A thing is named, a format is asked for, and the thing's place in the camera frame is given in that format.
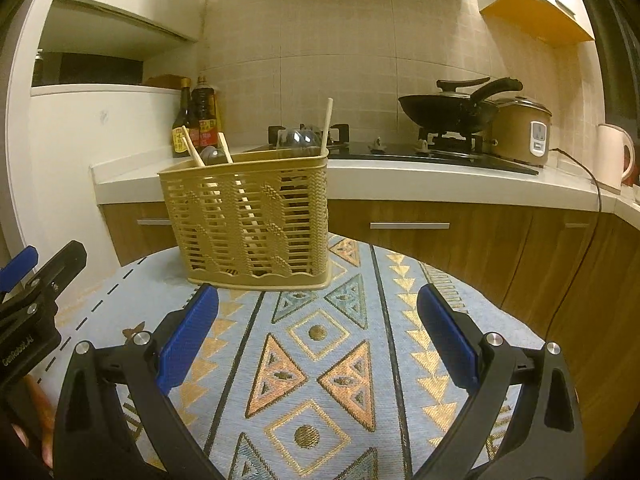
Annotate person's left hand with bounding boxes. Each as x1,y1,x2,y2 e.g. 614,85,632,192
10,374,57,469

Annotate white upper cabinet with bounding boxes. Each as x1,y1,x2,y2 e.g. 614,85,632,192
37,0,202,54

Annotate dark bottle red label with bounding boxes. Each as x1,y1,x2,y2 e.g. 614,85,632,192
191,76,224,150

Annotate dark bottle yellow label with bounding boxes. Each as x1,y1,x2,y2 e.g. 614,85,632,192
172,78,202,159

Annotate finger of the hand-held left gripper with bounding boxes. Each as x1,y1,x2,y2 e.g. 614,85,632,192
26,240,89,295
0,246,41,294

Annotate wok lid black handle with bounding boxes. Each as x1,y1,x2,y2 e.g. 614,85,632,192
436,76,492,107

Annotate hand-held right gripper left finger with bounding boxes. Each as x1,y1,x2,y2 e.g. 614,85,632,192
52,284,226,480

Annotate black gas stove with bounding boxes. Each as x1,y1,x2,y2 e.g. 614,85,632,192
245,122,541,177

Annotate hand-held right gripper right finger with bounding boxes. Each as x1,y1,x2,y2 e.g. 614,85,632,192
412,284,587,480

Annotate beige rice cooker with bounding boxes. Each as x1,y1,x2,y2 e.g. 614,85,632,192
487,97,554,168

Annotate blue patterned mat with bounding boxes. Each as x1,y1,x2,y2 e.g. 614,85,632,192
37,234,551,480

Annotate black wok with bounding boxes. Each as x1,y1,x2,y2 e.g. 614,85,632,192
398,77,524,134

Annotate black power cable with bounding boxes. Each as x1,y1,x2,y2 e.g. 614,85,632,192
544,147,604,343

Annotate white electric kettle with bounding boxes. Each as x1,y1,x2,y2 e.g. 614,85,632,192
596,123,637,196

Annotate wooden lower cabinet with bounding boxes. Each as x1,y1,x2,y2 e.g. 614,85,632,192
97,199,640,378

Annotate beige plastic utensil basket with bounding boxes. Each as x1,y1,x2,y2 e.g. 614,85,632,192
157,149,331,292

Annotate wooden box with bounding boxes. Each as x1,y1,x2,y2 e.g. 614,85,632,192
142,74,184,90

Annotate wall cabinet orange underside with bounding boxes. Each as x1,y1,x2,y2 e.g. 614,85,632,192
474,0,597,47

